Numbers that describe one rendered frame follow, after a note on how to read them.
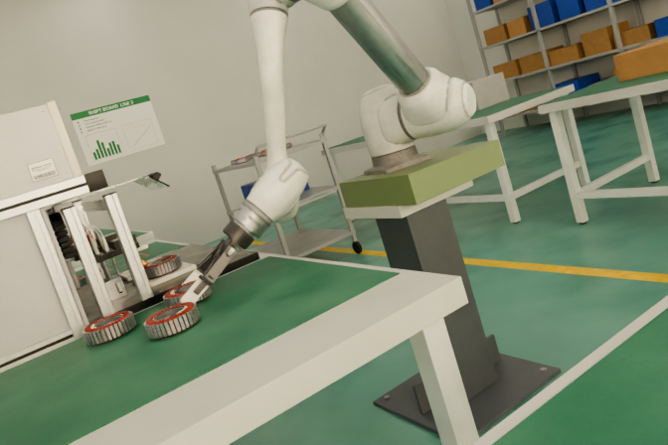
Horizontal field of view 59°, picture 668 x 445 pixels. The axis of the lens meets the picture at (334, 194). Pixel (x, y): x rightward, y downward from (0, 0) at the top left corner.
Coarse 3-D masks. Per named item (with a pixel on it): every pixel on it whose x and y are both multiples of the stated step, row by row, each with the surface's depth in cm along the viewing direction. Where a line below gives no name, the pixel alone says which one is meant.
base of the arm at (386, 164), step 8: (400, 152) 193; (408, 152) 194; (416, 152) 197; (376, 160) 197; (384, 160) 194; (392, 160) 193; (400, 160) 193; (408, 160) 193; (416, 160) 194; (424, 160) 195; (376, 168) 198; (384, 168) 192; (392, 168) 191; (400, 168) 192
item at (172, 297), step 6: (192, 282) 146; (174, 288) 145; (180, 288) 145; (186, 288) 146; (210, 288) 143; (168, 294) 141; (174, 294) 138; (180, 294) 138; (204, 294) 140; (168, 300) 138; (174, 300) 138; (198, 300) 138; (168, 306) 139
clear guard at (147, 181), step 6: (132, 180) 190; (138, 180) 206; (144, 180) 202; (150, 180) 197; (156, 180) 193; (114, 186) 187; (144, 186) 214; (150, 186) 209; (156, 186) 204; (162, 186) 199; (168, 186) 195; (96, 192) 184; (78, 198) 181; (54, 204) 197; (60, 204) 183
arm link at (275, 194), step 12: (276, 168) 145; (288, 168) 145; (300, 168) 146; (264, 180) 144; (276, 180) 144; (288, 180) 144; (300, 180) 146; (252, 192) 145; (264, 192) 143; (276, 192) 143; (288, 192) 144; (300, 192) 147; (252, 204) 143; (264, 204) 143; (276, 204) 143; (288, 204) 146; (276, 216) 145
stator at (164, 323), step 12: (168, 312) 127; (180, 312) 121; (192, 312) 122; (144, 324) 122; (156, 324) 119; (168, 324) 119; (180, 324) 119; (192, 324) 121; (156, 336) 119; (168, 336) 119
